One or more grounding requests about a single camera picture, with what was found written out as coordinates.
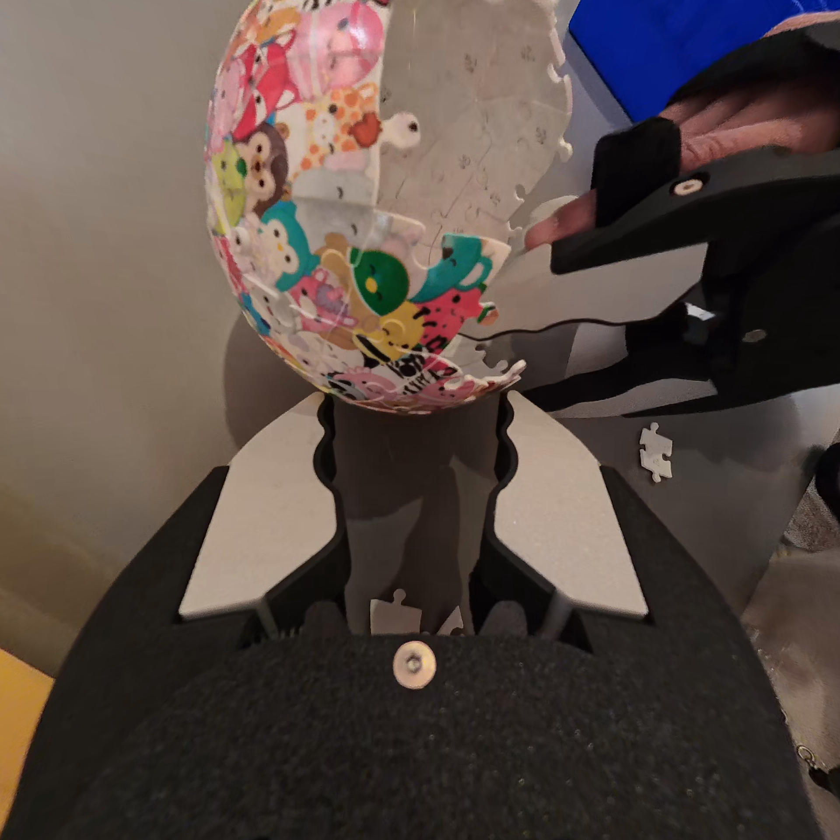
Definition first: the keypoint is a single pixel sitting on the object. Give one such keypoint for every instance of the blue plastic bin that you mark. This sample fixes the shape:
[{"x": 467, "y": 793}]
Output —
[{"x": 670, "y": 53}]

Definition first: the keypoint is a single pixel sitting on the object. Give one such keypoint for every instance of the yellow plastic bin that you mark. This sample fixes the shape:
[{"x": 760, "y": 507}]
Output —
[{"x": 20, "y": 715}]

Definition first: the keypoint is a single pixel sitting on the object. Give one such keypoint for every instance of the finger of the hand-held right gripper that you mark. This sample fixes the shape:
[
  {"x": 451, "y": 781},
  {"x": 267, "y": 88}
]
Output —
[
  {"x": 591, "y": 295},
  {"x": 617, "y": 374}
]

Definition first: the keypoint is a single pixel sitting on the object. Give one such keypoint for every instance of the colourful puzzle ball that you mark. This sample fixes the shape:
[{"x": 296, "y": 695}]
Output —
[{"x": 341, "y": 236}]

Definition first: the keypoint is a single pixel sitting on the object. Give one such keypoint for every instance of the beige hoodie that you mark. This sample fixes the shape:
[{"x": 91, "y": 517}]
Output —
[{"x": 801, "y": 604}]

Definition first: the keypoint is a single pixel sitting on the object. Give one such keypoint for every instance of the person's right hand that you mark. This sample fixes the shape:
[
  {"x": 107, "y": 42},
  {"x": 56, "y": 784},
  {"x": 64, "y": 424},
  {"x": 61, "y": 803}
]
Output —
[{"x": 761, "y": 125}]

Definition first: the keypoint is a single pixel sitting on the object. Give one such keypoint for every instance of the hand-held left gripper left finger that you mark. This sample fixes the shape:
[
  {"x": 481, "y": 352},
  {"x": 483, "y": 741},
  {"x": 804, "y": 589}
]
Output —
[{"x": 256, "y": 525}]

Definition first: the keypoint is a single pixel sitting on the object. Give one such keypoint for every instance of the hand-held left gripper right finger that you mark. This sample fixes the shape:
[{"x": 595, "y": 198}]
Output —
[{"x": 571, "y": 525}]

